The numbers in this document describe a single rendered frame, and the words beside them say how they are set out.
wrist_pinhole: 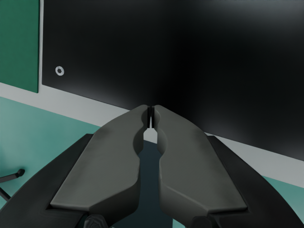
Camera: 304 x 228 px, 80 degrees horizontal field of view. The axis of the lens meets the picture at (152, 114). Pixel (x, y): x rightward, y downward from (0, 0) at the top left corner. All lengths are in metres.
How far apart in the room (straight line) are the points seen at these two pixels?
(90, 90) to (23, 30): 0.10
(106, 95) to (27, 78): 0.11
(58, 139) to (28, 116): 0.23
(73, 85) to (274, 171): 0.24
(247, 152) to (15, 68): 0.28
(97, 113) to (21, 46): 0.11
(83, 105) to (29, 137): 1.23
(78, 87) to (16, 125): 1.29
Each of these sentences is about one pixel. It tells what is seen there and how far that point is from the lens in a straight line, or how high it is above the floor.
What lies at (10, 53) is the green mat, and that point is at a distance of 0.27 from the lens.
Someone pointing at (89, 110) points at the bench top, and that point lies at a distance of 0.23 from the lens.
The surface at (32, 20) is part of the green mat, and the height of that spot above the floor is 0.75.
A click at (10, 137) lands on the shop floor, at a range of 1.55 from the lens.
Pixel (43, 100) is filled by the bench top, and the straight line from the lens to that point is 0.26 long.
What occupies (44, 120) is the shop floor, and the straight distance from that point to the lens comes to 1.32.
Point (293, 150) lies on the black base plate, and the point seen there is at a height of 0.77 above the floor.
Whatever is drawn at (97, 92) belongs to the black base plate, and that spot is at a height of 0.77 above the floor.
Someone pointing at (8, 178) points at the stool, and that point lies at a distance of 1.66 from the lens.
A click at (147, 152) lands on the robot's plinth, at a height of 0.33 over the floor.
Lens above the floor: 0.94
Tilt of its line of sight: 69 degrees down
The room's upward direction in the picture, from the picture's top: 154 degrees counter-clockwise
